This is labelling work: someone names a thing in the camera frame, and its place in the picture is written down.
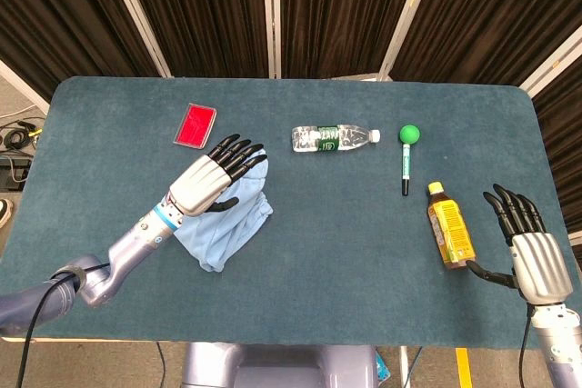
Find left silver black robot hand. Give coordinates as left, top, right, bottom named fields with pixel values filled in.
left=167, top=134, right=269, bottom=218

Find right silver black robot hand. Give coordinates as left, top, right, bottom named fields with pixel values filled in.
left=466, top=184, right=574, bottom=306

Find light blue pants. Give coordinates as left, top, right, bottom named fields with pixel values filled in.
left=174, top=144, right=275, bottom=274

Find red flat plastic box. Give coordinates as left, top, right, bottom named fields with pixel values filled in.
left=172, top=103, right=218, bottom=150

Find yellow label tea bottle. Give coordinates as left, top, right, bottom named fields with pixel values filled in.
left=426, top=181, right=478, bottom=271

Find clear water bottle green label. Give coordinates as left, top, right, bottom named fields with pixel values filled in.
left=291, top=124, right=381, bottom=154

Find teal table cover cloth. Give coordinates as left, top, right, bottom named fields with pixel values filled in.
left=0, top=76, right=582, bottom=352

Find green marker pen black cap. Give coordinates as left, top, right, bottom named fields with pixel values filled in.
left=400, top=143, right=413, bottom=197

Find dark pleated screen panel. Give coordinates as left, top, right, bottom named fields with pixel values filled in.
left=115, top=0, right=274, bottom=79
left=391, top=0, right=582, bottom=87
left=0, top=0, right=160, bottom=103
left=277, top=0, right=426, bottom=80

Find green ball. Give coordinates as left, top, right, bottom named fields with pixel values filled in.
left=398, top=124, right=422, bottom=145

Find black power strip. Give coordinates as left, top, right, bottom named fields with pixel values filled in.
left=0, top=154, right=34, bottom=193

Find lavender robot torso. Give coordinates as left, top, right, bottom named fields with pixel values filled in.
left=181, top=343, right=378, bottom=388

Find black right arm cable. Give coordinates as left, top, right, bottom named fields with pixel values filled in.
left=517, top=303, right=537, bottom=388

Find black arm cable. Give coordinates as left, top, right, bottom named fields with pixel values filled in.
left=517, top=303, right=537, bottom=388
left=15, top=263, right=111, bottom=388

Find black coiled floor cables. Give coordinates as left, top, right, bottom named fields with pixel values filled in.
left=0, top=117, right=45, bottom=152

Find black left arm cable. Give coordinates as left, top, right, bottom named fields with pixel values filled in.
left=15, top=263, right=111, bottom=388

